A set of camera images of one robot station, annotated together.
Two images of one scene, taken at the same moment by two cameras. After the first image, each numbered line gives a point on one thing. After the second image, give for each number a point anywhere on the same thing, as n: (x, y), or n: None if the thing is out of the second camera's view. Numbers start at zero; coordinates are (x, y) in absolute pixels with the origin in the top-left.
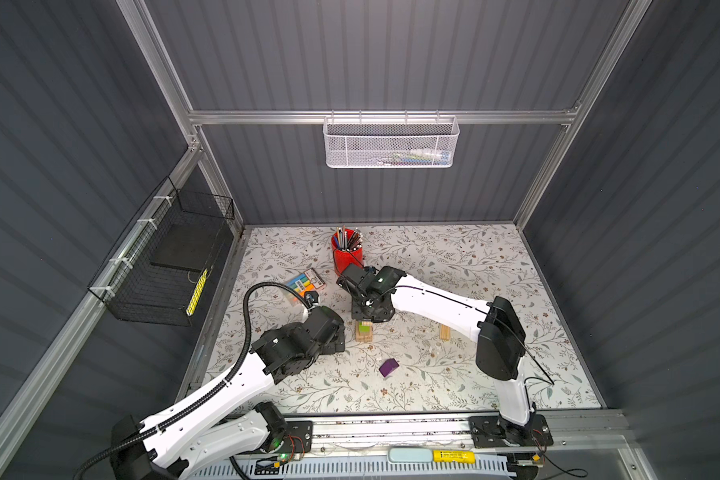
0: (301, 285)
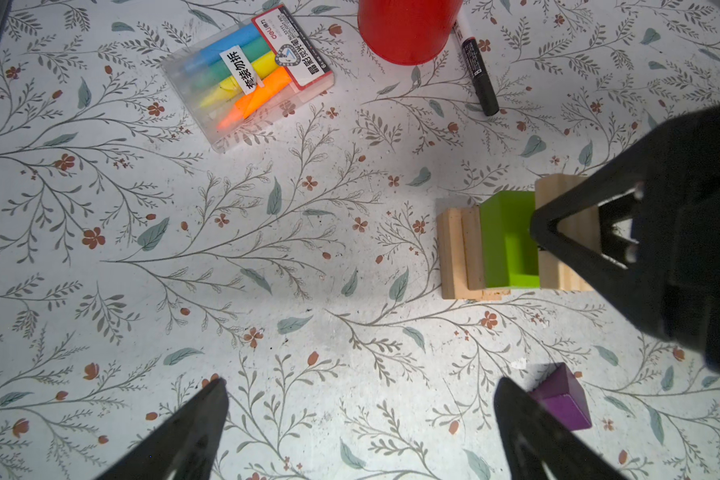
0: (242, 80)
